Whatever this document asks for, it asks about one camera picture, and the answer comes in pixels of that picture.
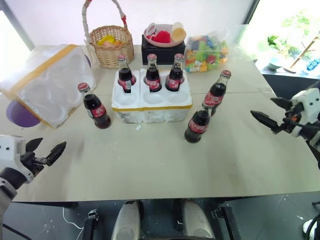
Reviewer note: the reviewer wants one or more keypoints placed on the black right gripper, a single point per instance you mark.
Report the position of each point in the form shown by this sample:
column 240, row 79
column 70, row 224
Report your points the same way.
column 290, row 125

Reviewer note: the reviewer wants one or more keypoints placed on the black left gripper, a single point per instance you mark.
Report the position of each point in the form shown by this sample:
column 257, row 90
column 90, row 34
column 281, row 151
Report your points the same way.
column 31, row 162

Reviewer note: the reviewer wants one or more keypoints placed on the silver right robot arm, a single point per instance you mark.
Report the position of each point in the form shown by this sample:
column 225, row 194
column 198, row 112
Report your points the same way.
column 315, row 147

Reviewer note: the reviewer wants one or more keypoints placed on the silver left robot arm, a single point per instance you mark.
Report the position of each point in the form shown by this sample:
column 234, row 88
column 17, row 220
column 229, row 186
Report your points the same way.
column 10, row 178

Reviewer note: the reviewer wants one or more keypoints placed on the glass cola bottle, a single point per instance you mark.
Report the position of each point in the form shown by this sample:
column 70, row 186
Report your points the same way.
column 175, row 77
column 152, row 78
column 217, row 92
column 198, row 125
column 96, row 110
column 125, row 77

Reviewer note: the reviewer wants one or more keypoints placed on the white foam lid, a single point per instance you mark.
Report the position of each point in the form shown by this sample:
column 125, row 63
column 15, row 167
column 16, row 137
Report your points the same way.
column 47, row 82

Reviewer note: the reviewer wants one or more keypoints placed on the white foam bottle crate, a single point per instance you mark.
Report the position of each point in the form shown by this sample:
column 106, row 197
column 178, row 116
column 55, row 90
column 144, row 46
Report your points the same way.
column 152, row 110

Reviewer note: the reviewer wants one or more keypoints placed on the black box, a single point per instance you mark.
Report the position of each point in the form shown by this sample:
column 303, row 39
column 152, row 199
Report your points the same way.
column 162, row 53

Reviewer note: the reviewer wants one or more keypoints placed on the purple plastic bowl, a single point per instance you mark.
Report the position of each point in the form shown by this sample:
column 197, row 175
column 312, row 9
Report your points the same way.
column 88, row 61
column 21, row 116

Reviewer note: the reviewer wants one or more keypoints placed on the light blue bowl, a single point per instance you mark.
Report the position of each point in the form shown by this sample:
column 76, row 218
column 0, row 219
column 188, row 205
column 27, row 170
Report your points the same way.
column 274, row 63

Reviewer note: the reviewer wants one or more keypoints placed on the blue and white container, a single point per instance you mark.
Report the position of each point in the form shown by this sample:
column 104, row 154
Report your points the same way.
column 312, row 66

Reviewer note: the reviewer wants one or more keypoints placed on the wooden stick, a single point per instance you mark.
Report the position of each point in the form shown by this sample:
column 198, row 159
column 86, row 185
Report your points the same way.
column 302, row 53

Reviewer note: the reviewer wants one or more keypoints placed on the green potted plant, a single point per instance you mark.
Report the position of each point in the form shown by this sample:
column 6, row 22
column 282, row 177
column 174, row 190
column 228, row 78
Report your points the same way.
column 287, row 32

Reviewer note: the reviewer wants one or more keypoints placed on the bag of colourful blocks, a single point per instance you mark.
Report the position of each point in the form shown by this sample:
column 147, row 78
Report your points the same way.
column 207, row 53

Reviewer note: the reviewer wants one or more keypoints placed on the grey rounded robot leg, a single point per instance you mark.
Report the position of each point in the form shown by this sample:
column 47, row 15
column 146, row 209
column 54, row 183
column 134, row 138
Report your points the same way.
column 127, row 220
column 197, row 220

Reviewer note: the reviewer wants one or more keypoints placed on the white rounded object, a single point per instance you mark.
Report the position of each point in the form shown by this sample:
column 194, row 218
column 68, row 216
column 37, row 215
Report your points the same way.
column 311, row 226

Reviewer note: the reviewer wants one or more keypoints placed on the cream plastic cup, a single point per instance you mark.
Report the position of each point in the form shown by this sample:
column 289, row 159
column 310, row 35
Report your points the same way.
column 178, row 32

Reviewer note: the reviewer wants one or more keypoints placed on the pink toy food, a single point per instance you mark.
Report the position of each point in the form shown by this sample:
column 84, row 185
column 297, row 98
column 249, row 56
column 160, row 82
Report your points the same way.
column 113, row 44

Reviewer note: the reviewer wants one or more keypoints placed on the yellow toy fruit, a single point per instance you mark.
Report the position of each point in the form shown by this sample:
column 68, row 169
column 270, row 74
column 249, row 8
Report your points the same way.
column 107, row 39

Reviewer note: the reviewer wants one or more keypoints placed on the pink plastic plate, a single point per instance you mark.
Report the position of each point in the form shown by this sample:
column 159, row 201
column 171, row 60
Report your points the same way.
column 163, row 43

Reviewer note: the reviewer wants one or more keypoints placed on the red toy fruit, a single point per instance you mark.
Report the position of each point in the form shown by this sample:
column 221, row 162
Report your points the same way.
column 162, row 36

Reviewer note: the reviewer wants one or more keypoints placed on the pink and white cup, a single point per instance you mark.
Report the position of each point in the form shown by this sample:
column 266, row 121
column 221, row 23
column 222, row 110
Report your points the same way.
column 151, row 28

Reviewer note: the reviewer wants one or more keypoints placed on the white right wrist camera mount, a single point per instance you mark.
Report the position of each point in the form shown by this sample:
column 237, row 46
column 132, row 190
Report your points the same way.
column 306, row 102

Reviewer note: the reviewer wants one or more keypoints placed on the black table frame bracket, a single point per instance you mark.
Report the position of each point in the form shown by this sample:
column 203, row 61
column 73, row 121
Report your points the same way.
column 227, row 220
column 91, row 225

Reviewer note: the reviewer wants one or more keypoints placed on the dark window frame post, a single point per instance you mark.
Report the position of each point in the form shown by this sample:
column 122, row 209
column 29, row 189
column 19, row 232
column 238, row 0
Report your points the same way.
column 250, row 11

